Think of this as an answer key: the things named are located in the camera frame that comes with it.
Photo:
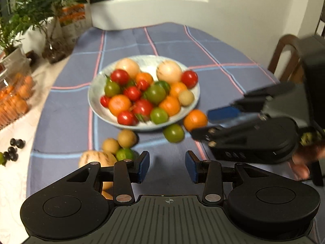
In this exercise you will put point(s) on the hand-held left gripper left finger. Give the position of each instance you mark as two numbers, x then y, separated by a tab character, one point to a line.
144	166

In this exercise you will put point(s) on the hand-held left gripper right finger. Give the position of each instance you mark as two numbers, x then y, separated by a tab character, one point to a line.
191	166

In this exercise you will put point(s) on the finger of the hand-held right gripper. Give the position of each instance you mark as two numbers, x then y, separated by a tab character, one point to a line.
203	132
223	113

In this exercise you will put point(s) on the orange mandarin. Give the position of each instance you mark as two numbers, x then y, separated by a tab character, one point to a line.
169	106
119	104
177	89
195	120
144	77

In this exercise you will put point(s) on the large green tomato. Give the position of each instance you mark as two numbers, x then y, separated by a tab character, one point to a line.
155	94

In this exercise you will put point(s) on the white blue-patterned plate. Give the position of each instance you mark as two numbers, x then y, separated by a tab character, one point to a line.
96	91

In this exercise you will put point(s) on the person's right hand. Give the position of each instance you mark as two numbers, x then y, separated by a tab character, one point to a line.
304	165

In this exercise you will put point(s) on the group of green tomatoes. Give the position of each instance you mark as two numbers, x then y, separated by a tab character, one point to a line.
174	133

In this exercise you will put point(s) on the yellow green patterned cloth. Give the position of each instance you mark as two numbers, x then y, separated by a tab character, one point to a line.
310	137

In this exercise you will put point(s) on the pale yellow pepino melon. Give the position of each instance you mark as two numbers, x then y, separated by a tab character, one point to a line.
96	158

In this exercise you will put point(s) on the blue checked tablecloth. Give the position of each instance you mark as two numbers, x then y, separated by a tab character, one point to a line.
228	56

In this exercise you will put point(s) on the brown wooden chair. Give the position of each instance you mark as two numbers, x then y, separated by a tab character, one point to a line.
281	50

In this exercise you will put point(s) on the group of red tomatoes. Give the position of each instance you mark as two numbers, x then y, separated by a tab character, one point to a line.
119	76

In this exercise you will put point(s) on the large beige onion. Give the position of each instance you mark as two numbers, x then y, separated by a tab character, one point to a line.
128	66

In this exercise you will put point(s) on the bunch of dark berries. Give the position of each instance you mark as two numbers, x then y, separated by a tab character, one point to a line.
12	149

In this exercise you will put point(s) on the pile of small oranges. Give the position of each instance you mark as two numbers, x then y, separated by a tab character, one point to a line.
17	106

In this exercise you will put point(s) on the glass vase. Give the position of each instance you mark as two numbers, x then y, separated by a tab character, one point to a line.
54	53

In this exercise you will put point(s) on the small dark brown object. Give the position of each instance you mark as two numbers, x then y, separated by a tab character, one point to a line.
32	55

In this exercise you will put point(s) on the printed orange white carton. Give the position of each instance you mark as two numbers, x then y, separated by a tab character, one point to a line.
76	22

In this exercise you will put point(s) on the clear plastic clamshell box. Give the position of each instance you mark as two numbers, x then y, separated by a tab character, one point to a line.
15	66

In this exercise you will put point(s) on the white plant pot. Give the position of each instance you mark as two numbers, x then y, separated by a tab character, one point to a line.
14	54

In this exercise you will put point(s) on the thin-leaved green plant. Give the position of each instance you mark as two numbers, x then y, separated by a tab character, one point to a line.
10	30

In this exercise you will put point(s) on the broad-leaved green plant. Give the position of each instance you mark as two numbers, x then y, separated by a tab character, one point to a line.
38	2

